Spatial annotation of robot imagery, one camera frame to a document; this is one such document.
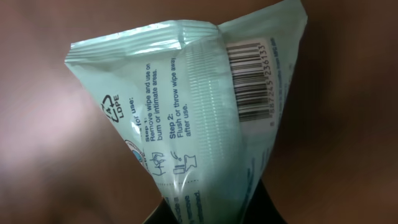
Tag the teal snack bar wrapper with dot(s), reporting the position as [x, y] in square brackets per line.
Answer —
[198, 104]

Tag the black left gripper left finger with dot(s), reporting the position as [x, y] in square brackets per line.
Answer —
[162, 214]

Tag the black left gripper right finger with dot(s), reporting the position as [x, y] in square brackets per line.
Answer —
[261, 209]

